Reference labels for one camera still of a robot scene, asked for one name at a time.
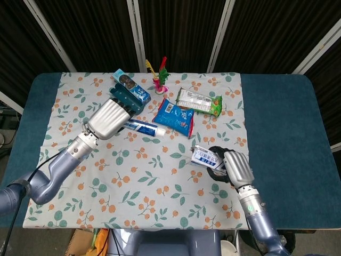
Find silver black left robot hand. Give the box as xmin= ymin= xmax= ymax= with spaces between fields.
xmin=81 ymin=96 xmax=139 ymax=141

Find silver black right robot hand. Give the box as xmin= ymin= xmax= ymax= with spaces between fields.
xmin=207 ymin=146 xmax=255 ymax=189

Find white blue toothpaste tube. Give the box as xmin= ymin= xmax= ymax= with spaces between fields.
xmin=124 ymin=119 xmax=166 ymax=138

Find dark teal opened carton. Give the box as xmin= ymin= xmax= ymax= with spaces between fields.
xmin=109 ymin=68 xmax=152 ymax=116

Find blue velvet table cover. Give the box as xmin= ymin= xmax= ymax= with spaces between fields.
xmin=0 ymin=73 xmax=341 ymax=230

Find colourful feather shuttlecock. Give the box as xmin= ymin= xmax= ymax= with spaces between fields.
xmin=144 ymin=55 xmax=171 ymax=95

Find blue snack bag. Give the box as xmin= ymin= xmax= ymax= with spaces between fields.
xmin=151 ymin=98 xmax=196 ymax=139

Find floral orange leaf tablecloth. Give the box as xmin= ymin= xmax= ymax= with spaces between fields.
xmin=22 ymin=71 xmax=250 ymax=230

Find green white snack bag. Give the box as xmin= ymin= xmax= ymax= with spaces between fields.
xmin=175 ymin=87 xmax=223 ymax=118

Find white round bucket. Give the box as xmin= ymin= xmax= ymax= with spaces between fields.
xmin=220 ymin=239 xmax=239 ymax=256

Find dark folding screen white frames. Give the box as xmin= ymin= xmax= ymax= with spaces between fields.
xmin=0 ymin=0 xmax=341 ymax=151

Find grey-blue robot torso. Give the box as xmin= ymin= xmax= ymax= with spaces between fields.
xmin=108 ymin=229 xmax=222 ymax=256

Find orange yellow bag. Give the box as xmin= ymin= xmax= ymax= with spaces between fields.
xmin=90 ymin=228 xmax=110 ymax=256

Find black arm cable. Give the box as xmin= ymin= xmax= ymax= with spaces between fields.
xmin=5 ymin=150 xmax=67 ymax=256

